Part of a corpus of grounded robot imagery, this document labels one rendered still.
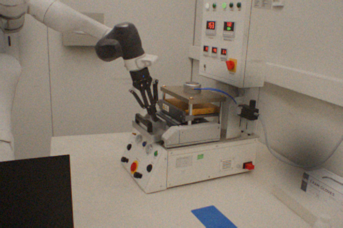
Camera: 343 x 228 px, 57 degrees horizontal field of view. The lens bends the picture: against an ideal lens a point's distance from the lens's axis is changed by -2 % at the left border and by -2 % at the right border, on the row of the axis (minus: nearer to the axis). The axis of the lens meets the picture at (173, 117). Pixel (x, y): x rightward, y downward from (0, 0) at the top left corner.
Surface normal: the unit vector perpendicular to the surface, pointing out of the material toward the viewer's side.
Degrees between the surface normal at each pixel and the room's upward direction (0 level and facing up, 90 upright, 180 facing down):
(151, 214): 0
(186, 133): 90
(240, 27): 90
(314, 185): 90
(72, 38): 90
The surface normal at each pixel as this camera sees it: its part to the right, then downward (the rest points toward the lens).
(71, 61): 0.32, 0.29
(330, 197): -0.91, 0.07
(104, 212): 0.05, -0.96
